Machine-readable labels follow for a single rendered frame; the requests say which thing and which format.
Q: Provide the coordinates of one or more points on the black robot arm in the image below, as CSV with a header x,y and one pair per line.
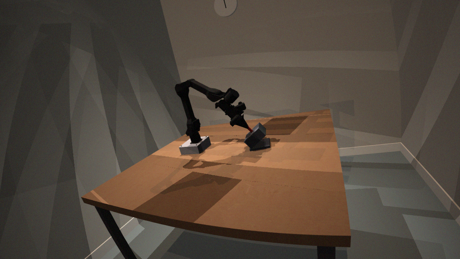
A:
x,y
213,94

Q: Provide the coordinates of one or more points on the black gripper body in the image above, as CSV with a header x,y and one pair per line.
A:
x,y
234,118

